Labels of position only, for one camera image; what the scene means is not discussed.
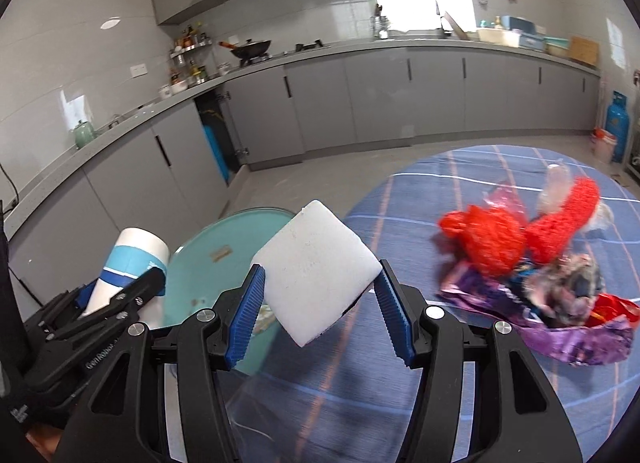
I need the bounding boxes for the blue gas cylinder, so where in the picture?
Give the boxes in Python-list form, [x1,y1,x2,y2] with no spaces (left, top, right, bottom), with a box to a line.
[202,125,231,184]
[606,90,632,164]

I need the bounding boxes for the blue plaid tablecloth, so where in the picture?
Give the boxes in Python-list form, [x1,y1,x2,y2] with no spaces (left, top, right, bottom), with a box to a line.
[225,143,640,463]

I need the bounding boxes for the white and blue paper cup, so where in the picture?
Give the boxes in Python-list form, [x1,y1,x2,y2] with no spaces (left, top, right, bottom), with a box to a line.
[80,228,170,319]

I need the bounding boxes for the blue storage box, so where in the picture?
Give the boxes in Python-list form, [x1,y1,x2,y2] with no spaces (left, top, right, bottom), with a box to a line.
[500,15,547,51]

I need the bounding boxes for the teal enamel basin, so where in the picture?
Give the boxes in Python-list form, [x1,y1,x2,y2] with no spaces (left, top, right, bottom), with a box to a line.
[150,208,301,376]

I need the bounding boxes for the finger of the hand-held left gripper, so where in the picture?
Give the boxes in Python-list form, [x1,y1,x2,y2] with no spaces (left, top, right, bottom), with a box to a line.
[22,280,101,339]
[55,267,167,344]

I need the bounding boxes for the pink cellophane wrapper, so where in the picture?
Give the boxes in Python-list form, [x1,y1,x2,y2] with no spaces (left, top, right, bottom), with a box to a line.
[481,187,527,230]

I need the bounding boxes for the grey kitchen base cabinets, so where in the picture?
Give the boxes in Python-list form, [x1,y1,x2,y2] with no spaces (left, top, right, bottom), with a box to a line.
[0,37,603,294]

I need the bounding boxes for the metal spice rack with bottles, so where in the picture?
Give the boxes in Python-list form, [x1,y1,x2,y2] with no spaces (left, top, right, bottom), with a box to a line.
[167,23,221,90]

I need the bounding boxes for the red foam fruit net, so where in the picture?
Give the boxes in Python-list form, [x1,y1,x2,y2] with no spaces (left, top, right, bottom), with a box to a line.
[525,175,601,265]
[439,205,527,280]

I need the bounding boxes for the black cable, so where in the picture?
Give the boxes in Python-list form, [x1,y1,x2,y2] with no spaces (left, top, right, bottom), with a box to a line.
[0,162,20,210]

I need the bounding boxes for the black wok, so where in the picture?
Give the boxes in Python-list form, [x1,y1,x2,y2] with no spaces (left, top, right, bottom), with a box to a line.
[218,39,273,64]

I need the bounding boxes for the dark crumpled wrapper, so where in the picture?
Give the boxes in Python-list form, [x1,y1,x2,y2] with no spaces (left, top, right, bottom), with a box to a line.
[539,252,607,325]

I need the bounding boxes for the white plastic tub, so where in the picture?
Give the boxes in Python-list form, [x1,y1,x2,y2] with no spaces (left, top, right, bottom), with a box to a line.
[475,28,523,48]

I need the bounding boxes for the clear plastic bag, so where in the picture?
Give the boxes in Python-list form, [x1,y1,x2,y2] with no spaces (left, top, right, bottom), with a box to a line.
[537,160,572,214]

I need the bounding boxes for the white bin with red bag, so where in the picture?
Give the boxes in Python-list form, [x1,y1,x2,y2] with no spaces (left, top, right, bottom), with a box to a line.
[592,128,617,164]

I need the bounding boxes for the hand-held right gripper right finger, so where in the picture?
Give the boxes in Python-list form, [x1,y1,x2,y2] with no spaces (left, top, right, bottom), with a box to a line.
[375,260,583,463]

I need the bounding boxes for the green teapot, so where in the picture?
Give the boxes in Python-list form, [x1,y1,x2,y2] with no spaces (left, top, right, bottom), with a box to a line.
[72,120,97,150]

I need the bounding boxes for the purple foil wrapper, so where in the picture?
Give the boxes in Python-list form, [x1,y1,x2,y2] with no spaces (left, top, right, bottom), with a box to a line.
[439,263,636,368]

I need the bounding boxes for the leaning wooden board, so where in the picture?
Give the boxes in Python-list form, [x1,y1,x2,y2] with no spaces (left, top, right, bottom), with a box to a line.
[442,10,471,41]

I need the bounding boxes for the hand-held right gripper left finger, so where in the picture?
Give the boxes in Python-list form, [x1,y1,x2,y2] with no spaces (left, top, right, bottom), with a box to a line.
[52,265,266,463]

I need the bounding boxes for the wooden cutting board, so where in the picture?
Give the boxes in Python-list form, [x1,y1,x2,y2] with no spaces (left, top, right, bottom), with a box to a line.
[570,36,600,66]

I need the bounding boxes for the gas hob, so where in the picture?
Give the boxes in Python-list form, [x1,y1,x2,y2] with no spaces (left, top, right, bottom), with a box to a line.
[240,40,332,66]

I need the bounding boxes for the metal utensil holder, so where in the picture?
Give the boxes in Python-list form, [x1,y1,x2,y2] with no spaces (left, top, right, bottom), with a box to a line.
[372,3,392,40]

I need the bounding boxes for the white foam block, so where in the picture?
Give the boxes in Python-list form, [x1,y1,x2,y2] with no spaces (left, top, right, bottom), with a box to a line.
[250,199,383,348]

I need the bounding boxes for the red foil wrapper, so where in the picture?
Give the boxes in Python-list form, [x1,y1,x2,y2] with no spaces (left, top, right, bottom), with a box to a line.
[589,293,632,330]

